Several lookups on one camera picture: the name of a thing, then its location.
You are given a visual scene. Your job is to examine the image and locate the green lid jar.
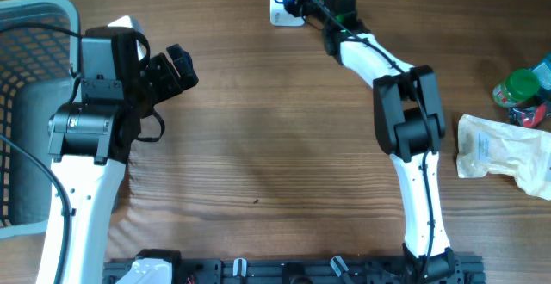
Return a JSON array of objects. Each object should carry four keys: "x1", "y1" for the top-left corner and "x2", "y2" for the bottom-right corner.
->
[{"x1": 492, "y1": 69, "x2": 540, "y2": 108}]

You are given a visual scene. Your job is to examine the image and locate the beige nut snack pouch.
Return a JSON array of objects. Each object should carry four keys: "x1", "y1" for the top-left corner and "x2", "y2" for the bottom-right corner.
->
[{"x1": 456, "y1": 114, "x2": 550, "y2": 201}]

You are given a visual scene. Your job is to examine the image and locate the blue mouthwash bottle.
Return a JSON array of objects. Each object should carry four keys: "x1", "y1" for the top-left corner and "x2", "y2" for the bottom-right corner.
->
[{"x1": 531, "y1": 53, "x2": 551, "y2": 101}]

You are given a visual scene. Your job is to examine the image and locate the black orange hex wrench pack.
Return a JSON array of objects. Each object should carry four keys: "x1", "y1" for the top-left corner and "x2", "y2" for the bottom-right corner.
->
[{"x1": 508, "y1": 100, "x2": 550, "y2": 128}]

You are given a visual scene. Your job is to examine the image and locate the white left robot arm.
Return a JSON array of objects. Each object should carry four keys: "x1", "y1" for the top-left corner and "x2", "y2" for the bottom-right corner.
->
[{"x1": 37, "y1": 26, "x2": 199, "y2": 283}]

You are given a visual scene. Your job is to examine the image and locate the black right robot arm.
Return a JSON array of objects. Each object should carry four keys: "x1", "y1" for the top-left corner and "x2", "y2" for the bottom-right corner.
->
[{"x1": 271, "y1": 0, "x2": 464, "y2": 283}]

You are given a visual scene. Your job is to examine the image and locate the white barcode scanner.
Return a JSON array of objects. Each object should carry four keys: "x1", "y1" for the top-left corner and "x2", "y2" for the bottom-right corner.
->
[{"x1": 269, "y1": 0, "x2": 304, "y2": 27}]

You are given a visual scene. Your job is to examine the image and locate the dark grey plastic basket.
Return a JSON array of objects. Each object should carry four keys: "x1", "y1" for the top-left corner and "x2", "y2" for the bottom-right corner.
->
[{"x1": 1, "y1": 0, "x2": 80, "y2": 239}]

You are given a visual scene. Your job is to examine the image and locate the black camera cable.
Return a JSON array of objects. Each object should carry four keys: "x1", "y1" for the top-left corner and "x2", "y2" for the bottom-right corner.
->
[{"x1": 303, "y1": 0, "x2": 438, "y2": 283}]

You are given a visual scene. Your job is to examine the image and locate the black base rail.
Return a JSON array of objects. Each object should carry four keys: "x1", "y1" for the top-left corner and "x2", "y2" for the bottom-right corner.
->
[{"x1": 102, "y1": 255, "x2": 486, "y2": 284}]

